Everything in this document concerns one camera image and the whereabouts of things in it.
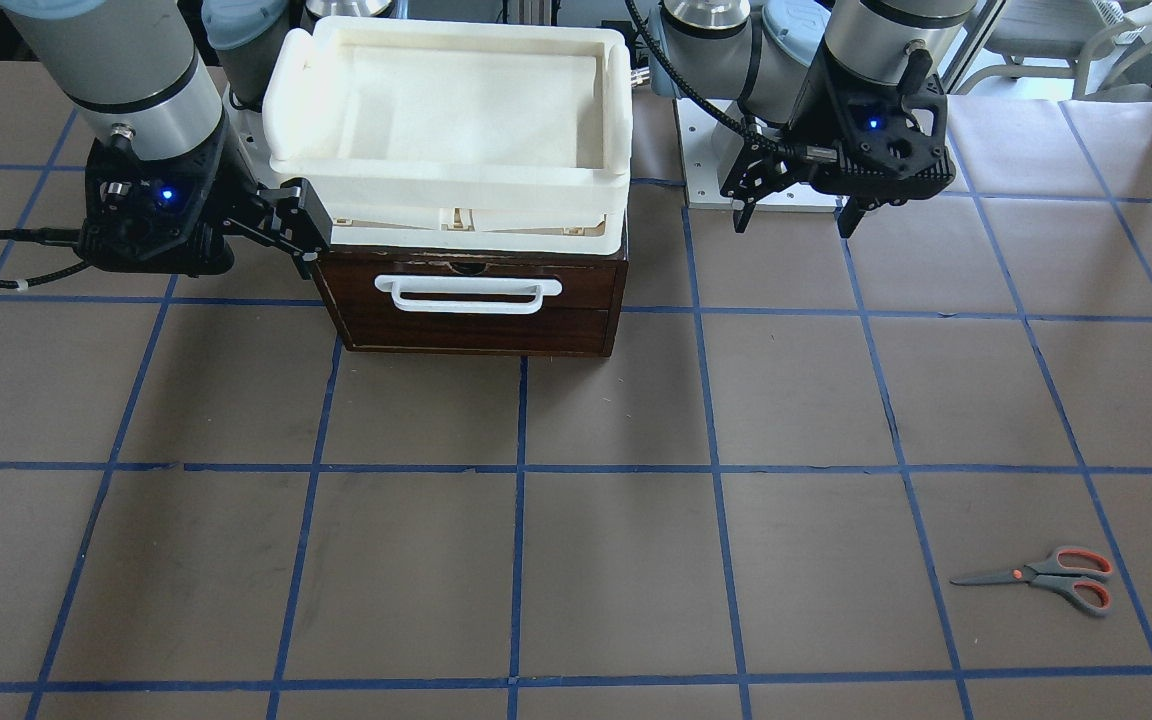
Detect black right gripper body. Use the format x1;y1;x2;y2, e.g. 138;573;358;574
79;141;234;275

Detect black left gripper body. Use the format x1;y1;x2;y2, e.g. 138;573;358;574
788;78;954;209

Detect wooden drawer white handle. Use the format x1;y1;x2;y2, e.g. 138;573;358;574
321;252;622;313

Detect grey orange scissors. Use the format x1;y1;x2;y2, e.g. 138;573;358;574
950;546;1115;617

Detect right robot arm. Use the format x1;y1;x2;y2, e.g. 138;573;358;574
3;1;332;275

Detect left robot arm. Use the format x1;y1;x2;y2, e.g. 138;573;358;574
637;1;973;237

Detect dark wooden drawer cabinet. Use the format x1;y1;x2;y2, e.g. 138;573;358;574
312;245;628;357

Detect white plastic storage box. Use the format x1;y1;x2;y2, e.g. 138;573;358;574
262;17;634;256

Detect white chair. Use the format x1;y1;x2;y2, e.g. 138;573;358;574
943;1;1152;99

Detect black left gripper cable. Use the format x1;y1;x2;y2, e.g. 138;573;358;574
622;0;808;161

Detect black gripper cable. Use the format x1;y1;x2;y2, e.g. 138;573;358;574
622;0;808;161
0;228;92;293

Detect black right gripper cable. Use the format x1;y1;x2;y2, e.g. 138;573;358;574
0;228;92;293

